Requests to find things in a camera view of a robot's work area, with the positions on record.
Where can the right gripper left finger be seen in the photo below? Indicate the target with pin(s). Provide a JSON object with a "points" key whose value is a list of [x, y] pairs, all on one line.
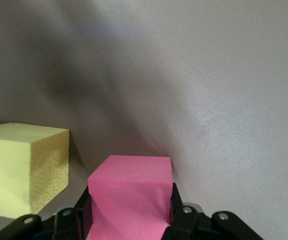
{"points": [[70, 222]]}

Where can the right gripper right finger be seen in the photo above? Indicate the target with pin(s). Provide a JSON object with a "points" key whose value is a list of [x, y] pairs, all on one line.
{"points": [[186, 222]]}

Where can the red foam cube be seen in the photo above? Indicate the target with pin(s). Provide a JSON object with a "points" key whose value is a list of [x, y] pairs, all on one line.
{"points": [[131, 195]]}

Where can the yellow foam cube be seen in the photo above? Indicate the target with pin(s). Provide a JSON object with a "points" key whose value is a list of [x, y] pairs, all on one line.
{"points": [[9, 170]]}

